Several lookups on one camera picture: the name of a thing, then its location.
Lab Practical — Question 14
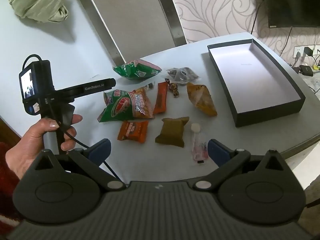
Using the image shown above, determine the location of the person's left forearm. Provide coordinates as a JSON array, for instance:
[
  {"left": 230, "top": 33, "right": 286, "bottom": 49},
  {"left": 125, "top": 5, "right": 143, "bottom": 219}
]
[{"left": 0, "top": 142, "right": 24, "bottom": 228}]

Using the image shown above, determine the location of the person's left hand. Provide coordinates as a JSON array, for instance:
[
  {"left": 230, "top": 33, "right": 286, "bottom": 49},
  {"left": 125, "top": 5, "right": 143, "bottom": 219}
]
[{"left": 5, "top": 114, "right": 83, "bottom": 180}]

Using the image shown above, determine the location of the clear packet of dark seeds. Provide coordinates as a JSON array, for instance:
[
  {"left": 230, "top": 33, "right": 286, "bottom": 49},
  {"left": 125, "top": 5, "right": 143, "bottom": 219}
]
[{"left": 166, "top": 67, "right": 201, "bottom": 84}]

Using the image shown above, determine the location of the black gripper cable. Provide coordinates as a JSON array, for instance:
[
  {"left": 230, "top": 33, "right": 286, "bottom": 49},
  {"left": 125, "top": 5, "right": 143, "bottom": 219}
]
[{"left": 49, "top": 97, "right": 123, "bottom": 182}]

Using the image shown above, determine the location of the grey stone shelf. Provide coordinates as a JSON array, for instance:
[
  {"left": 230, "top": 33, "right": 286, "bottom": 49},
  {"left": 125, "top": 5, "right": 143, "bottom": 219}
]
[{"left": 299, "top": 67, "right": 320, "bottom": 94}]

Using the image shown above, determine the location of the pink candy tube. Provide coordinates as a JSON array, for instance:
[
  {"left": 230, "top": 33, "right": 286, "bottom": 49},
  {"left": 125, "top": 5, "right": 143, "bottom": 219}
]
[{"left": 191, "top": 123, "right": 209, "bottom": 162}]

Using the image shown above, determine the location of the grey chair with metal frame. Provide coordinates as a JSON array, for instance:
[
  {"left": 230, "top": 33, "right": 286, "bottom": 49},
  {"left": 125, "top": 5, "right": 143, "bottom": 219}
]
[{"left": 80, "top": 0, "right": 187, "bottom": 67}]

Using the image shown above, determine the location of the orange brown snack packet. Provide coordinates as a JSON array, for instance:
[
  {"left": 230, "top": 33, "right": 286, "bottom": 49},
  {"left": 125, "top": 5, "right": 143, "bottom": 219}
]
[{"left": 117, "top": 120, "right": 149, "bottom": 144}]

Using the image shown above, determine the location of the olive brown snack packet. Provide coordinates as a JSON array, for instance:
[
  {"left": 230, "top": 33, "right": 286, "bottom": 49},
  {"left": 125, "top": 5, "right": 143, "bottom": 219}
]
[{"left": 155, "top": 116, "right": 190, "bottom": 148}]

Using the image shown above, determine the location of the black television cable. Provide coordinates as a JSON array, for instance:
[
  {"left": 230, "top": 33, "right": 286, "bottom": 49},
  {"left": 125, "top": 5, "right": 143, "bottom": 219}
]
[
  {"left": 251, "top": 0, "right": 266, "bottom": 34},
  {"left": 279, "top": 26, "right": 293, "bottom": 55}
]

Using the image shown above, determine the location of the green cloth bag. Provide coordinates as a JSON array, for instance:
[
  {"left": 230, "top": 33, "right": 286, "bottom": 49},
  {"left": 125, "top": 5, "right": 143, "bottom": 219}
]
[{"left": 8, "top": 0, "right": 69, "bottom": 23}]

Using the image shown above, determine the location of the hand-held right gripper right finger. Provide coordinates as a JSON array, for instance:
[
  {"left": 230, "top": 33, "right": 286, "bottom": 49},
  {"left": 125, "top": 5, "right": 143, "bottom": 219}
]
[{"left": 195, "top": 139, "right": 290, "bottom": 190}]

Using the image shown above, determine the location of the green prawn cracker packet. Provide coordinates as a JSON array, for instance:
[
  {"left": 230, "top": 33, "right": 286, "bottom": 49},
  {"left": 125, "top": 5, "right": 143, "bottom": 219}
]
[
  {"left": 97, "top": 86, "right": 155, "bottom": 123},
  {"left": 112, "top": 59, "right": 162, "bottom": 81}
]

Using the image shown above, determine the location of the black set-top box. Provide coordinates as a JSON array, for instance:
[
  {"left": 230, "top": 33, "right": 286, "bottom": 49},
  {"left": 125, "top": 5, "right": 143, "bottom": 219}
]
[{"left": 299, "top": 65, "right": 314, "bottom": 76}]

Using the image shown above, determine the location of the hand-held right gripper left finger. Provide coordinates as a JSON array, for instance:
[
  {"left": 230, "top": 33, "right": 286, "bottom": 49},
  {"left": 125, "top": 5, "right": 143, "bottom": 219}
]
[{"left": 30, "top": 138, "right": 127, "bottom": 190}]

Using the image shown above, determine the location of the white wall socket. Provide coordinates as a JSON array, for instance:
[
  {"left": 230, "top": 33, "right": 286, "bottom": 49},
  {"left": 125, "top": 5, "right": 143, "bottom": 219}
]
[{"left": 292, "top": 45, "right": 304, "bottom": 60}]

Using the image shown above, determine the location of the long orange snack bar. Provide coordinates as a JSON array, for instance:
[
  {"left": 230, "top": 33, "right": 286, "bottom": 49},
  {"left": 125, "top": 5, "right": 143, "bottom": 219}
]
[{"left": 153, "top": 81, "right": 168, "bottom": 115}]

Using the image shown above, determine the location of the black television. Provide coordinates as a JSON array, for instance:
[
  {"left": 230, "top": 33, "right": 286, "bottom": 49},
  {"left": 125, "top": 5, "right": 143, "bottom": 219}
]
[{"left": 259, "top": 0, "right": 320, "bottom": 28}]

